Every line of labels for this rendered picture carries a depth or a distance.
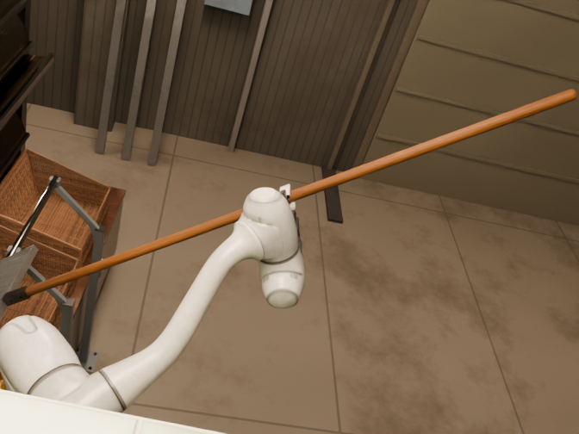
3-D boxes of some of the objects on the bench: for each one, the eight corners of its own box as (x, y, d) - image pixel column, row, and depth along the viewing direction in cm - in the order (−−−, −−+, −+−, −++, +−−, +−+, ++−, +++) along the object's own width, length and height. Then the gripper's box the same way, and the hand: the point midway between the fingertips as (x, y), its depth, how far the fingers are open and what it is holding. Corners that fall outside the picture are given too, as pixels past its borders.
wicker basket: (-20, 251, 321) (-20, 207, 305) (23, 186, 366) (24, 145, 350) (80, 274, 327) (84, 232, 311) (109, 207, 372) (115, 168, 356)
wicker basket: (-81, 344, 273) (-85, 299, 256) (-22, 257, 318) (-22, 213, 302) (37, 370, 278) (40, 327, 262) (78, 281, 323) (84, 239, 307)
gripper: (258, 225, 165) (264, 174, 184) (285, 269, 174) (288, 215, 193) (285, 215, 163) (288, 164, 182) (311, 260, 172) (311, 207, 191)
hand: (287, 197), depth 185 cm, fingers closed on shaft, 3 cm apart
